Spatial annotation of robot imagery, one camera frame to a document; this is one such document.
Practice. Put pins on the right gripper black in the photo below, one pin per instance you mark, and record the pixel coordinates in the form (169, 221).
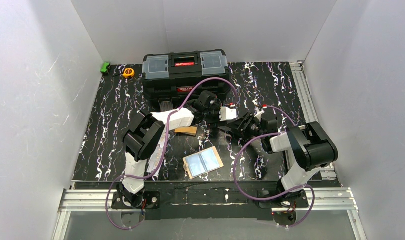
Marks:
(248, 122)

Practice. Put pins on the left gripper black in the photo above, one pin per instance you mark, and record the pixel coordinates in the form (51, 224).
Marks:
(214, 112)

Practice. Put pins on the tan card holder with sleeves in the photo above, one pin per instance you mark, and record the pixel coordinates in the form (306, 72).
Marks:
(202, 162)

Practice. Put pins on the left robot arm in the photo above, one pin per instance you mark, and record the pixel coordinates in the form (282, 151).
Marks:
(148, 132)

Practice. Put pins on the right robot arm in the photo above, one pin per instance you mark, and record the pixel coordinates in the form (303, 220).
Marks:
(296, 179)

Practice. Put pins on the gold card stack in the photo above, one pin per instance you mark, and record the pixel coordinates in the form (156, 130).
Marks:
(189, 130)

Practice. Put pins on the black toolbox with clear lids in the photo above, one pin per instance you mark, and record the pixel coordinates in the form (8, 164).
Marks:
(170, 77)

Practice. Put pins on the yellow tape measure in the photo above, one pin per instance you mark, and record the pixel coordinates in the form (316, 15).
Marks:
(128, 73)

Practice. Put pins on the green plastic object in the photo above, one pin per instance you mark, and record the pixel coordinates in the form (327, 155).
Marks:
(105, 68)

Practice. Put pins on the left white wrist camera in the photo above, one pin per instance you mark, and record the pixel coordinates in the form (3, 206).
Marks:
(227, 114)

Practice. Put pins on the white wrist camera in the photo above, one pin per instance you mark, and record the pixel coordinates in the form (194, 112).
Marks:
(259, 114)
(227, 114)

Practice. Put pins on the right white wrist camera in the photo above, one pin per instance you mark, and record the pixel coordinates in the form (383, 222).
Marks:
(259, 114)

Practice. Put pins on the white aluminium table rail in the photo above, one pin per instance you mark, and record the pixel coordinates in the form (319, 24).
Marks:
(308, 99)

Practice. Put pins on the front aluminium rail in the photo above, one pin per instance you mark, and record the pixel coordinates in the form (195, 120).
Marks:
(215, 203)

